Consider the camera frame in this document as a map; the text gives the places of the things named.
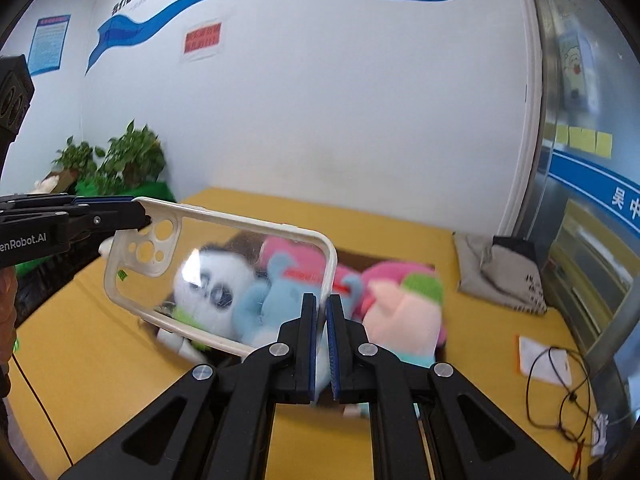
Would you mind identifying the pig plush teal pants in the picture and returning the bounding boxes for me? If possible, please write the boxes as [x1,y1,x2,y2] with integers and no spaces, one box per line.
[361,272,446,367]

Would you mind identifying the clear white phone case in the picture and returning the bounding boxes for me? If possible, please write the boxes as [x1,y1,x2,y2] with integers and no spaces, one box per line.
[104,197,337,364]

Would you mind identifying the person's left hand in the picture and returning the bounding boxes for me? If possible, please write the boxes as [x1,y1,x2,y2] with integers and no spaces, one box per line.
[0,266,17,398]

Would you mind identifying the potted green plant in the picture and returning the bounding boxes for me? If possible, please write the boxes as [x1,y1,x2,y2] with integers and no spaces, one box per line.
[93,120,166,195]

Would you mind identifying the brown cardboard box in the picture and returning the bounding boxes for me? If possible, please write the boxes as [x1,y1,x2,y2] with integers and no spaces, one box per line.
[144,238,446,411]

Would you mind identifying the white paper sheet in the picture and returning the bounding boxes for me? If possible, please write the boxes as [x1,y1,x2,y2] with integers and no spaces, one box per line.
[518,336,573,387]

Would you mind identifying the blue plush toy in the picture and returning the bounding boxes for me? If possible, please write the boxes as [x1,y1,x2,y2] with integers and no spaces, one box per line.
[232,251,364,348]

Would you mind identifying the panda plush toy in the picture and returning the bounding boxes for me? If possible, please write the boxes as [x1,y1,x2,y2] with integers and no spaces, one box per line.
[155,244,257,342]

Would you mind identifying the grey folded cloth bag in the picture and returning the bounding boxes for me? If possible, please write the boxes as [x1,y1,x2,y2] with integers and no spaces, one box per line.
[452,232,547,315]

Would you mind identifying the pink plush toy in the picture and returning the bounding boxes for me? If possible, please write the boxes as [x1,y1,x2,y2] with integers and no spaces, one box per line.
[259,235,449,346]

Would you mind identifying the yellow sticky notes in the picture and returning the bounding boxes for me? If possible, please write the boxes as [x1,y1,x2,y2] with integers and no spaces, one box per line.
[554,124,613,159]

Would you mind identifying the cartoon sheep poster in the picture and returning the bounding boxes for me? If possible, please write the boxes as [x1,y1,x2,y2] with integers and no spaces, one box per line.
[559,32,596,110]

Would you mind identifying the black cable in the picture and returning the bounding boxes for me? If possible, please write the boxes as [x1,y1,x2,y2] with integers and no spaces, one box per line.
[524,344,609,476]

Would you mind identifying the blue wall poster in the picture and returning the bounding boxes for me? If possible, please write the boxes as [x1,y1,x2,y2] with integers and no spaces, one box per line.
[27,14,70,76]

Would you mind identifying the red wall notice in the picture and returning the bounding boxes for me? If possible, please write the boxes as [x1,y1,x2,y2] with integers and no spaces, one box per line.
[181,21,222,62]

